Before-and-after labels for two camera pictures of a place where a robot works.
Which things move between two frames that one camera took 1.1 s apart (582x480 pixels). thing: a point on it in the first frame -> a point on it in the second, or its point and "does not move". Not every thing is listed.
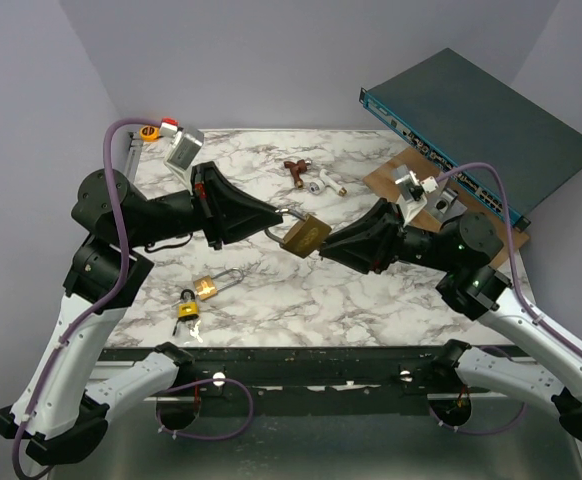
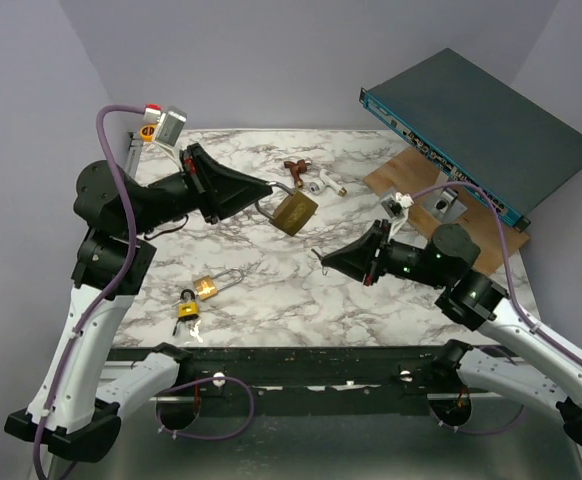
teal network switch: [461, 116] does not move
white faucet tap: [318, 187] does not move
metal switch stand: [442, 203] does not move
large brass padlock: [306, 238] -> [293, 213]
